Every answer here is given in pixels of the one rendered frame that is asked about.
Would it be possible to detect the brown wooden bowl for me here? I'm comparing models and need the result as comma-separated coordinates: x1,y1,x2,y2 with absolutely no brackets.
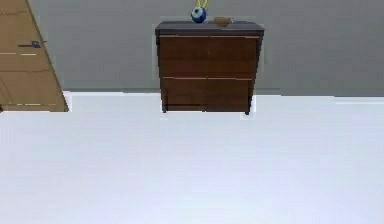
213,16,234,27

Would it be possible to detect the brown wooden room door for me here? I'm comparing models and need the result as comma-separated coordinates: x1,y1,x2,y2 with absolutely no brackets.
0,0,70,113

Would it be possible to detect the blue and white round vase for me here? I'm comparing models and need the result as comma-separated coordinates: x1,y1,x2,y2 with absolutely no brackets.
190,6,208,24

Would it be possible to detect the dark brown chest of drawers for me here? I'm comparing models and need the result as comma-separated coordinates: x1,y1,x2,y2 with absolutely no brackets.
154,20,266,116

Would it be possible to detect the black door handle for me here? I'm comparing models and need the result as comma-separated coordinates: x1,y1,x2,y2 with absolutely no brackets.
18,40,48,49

